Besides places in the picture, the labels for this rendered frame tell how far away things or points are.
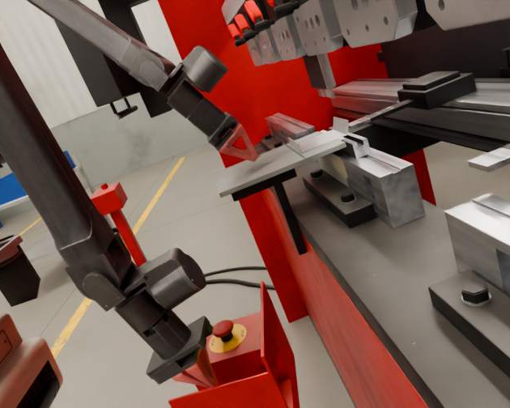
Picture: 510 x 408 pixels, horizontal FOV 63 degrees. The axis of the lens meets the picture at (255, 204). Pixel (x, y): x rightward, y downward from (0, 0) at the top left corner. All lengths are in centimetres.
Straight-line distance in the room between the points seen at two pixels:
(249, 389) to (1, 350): 63
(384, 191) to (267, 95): 110
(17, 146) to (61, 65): 797
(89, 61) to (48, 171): 135
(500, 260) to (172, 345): 43
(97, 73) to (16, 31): 697
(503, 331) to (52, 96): 845
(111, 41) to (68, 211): 42
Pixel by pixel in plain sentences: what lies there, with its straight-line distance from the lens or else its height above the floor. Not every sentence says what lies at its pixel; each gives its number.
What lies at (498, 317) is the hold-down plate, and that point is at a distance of 48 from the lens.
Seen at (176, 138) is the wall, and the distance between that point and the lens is 808.
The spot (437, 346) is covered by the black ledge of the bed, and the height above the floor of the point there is 88.
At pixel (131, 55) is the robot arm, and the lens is 86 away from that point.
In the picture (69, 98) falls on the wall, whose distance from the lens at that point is 852.
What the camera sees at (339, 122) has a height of 102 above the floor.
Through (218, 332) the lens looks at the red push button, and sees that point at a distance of 75.
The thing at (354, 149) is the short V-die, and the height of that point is 99.
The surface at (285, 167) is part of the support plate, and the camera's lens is 80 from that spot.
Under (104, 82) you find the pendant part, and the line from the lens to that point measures 187.
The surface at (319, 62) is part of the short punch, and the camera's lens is 84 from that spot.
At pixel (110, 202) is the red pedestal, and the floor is 74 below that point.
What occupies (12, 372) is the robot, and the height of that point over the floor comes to 80.
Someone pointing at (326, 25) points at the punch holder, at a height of 121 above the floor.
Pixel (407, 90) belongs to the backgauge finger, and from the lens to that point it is 100.
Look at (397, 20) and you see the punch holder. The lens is 45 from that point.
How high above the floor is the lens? 121
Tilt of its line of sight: 19 degrees down
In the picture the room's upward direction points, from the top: 22 degrees counter-clockwise
